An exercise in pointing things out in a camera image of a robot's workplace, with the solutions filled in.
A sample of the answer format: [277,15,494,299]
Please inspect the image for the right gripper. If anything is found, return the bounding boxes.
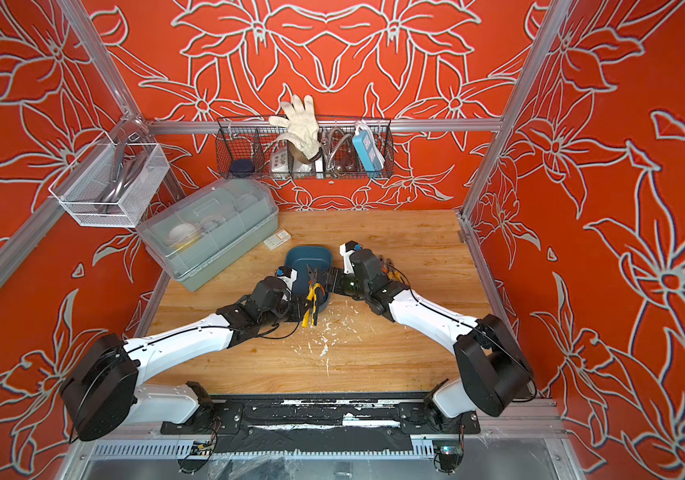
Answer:
[314,267,373,302]

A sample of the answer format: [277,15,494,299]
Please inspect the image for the yellow black long pliers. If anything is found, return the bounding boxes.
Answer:
[302,266,326,328]

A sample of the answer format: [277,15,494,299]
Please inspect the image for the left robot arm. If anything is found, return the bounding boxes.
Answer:
[60,266,304,442]

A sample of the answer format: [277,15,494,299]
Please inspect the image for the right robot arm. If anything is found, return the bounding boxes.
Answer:
[326,241,534,419]

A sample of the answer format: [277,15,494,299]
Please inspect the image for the teal plastic storage box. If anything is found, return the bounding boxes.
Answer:
[284,245,332,313]

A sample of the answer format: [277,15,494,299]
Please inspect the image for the light blue box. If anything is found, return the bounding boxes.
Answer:
[352,121,385,178]

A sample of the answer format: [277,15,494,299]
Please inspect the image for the small white orange carton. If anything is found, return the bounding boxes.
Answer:
[264,229,292,250]

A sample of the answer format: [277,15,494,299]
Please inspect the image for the translucent grey tool case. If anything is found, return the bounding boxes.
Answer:
[136,179,278,292]

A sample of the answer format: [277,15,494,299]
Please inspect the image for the dark round can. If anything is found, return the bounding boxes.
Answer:
[228,158,256,178]

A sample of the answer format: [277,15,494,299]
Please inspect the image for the white power strip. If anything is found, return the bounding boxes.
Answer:
[270,146,290,178]

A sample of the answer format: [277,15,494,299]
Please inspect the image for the white work glove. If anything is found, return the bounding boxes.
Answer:
[268,94,320,161]

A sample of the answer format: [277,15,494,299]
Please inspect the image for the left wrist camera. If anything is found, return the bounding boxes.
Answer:
[276,266,298,291]

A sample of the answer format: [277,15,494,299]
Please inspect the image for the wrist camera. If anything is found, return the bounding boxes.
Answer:
[340,241,362,274]
[276,266,298,291]

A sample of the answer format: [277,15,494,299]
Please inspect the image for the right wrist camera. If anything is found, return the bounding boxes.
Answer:
[340,241,362,274]

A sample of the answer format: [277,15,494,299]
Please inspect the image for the black wire wall basket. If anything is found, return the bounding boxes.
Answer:
[216,116,395,181]

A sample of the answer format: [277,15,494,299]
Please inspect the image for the black mounting base rail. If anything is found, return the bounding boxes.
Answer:
[160,391,480,436]

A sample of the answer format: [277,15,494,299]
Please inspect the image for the white mesh wall basket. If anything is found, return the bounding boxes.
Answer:
[48,133,170,228]

